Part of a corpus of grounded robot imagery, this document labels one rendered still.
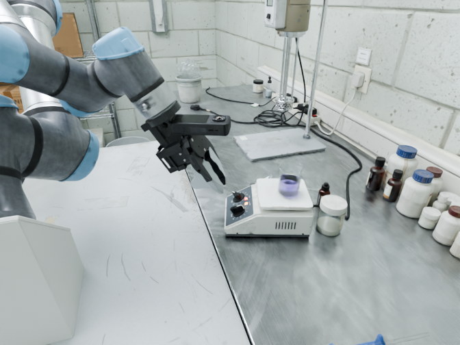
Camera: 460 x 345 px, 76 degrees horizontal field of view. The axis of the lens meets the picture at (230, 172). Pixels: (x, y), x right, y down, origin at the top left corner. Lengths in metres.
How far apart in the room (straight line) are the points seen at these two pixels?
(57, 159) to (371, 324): 0.63
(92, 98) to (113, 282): 0.35
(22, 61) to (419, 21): 0.97
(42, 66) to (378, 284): 0.70
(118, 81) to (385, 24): 0.88
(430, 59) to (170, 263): 0.88
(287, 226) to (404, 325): 0.27
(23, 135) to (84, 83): 0.13
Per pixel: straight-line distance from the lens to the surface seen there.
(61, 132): 0.66
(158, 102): 0.56
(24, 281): 0.52
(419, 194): 0.85
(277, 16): 0.98
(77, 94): 0.60
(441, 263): 0.79
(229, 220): 0.70
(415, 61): 1.08
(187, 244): 0.70
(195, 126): 0.57
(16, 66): 0.55
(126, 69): 0.56
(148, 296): 0.62
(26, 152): 0.61
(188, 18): 3.00
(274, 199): 0.68
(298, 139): 1.18
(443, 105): 1.02
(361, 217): 0.83
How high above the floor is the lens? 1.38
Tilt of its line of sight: 31 degrees down
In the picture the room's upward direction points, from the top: straight up
